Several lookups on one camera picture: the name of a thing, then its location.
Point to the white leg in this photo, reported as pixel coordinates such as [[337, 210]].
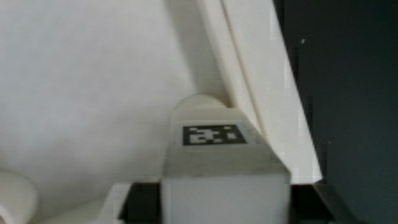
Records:
[[226, 179]]

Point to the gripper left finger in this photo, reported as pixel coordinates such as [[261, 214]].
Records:
[[131, 204]]

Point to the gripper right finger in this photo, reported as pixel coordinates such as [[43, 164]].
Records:
[[318, 207]]

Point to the white square tabletop part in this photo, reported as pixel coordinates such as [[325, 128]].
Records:
[[105, 59]]

